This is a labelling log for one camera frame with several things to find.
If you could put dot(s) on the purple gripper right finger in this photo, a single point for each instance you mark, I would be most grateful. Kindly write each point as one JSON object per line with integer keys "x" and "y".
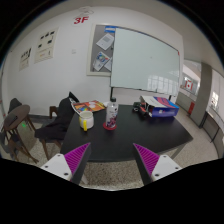
{"x": 152, "y": 166}

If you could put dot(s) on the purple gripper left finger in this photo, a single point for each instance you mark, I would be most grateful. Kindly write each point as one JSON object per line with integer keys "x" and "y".
{"x": 70, "y": 166}

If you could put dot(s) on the black round table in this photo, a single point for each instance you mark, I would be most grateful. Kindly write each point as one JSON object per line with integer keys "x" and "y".
{"x": 160, "y": 135}

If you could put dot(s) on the wooden chair with black coat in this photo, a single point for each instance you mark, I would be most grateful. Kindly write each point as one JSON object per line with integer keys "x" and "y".
{"x": 55, "y": 131}

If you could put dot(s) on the red round coaster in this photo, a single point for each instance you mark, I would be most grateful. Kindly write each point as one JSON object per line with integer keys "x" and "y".
{"x": 109, "y": 128}

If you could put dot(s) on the black red device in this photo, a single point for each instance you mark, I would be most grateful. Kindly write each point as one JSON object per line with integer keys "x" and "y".
{"x": 140, "y": 107}

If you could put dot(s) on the blue cardboard box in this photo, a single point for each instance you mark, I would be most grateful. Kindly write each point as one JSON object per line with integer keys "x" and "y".
{"x": 159, "y": 106}

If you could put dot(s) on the colourful book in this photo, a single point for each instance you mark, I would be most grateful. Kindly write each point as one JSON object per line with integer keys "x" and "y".
{"x": 93, "y": 106}

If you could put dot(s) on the small round wooden table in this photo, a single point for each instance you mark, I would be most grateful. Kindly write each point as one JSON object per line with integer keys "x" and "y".
{"x": 13, "y": 120}

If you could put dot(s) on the red fire extinguisher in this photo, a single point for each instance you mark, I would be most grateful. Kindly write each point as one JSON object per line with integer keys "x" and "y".
{"x": 192, "y": 104}

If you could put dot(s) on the large white whiteboard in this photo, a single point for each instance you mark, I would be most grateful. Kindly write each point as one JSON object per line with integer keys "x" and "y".
{"x": 145, "y": 63}

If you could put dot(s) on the grey pin notice board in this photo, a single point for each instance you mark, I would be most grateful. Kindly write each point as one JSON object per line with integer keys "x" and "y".
{"x": 100, "y": 52}

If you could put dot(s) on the white mug yellow handle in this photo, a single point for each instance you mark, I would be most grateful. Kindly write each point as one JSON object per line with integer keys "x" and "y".
{"x": 86, "y": 120}

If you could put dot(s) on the white wall poster small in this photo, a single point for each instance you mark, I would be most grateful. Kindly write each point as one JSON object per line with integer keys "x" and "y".
{"x": 24, "y": 59}

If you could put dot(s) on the white wall poster large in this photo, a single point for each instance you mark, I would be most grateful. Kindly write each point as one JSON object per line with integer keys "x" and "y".
{"x": 45, "y": 45}

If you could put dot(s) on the red 3F wall sign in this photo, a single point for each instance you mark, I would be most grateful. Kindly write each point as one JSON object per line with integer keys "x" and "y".
{"x": 79, "y": 20}

